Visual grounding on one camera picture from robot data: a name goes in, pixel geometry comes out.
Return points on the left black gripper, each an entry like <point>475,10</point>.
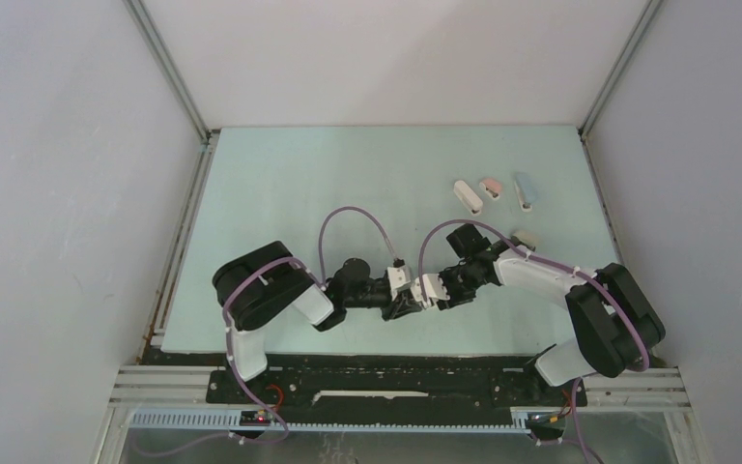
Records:
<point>403,304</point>

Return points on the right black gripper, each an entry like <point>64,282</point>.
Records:
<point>454,300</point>

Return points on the beige brown mini stapler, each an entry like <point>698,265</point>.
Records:
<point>525,239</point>

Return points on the long white stapler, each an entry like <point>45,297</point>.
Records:
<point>468,197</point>

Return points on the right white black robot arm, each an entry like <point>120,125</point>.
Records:
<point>614,324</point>

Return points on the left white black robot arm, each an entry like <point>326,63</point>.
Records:
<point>256,288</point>

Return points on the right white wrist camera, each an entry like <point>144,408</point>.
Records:
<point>428,290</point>

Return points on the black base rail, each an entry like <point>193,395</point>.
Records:
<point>395,390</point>

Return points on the left aluminium frame post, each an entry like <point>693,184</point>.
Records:
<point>144,21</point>

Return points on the aluminium frame post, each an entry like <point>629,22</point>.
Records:
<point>144,21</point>
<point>622,62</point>

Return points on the right aluminium frame post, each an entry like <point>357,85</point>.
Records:
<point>622,62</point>

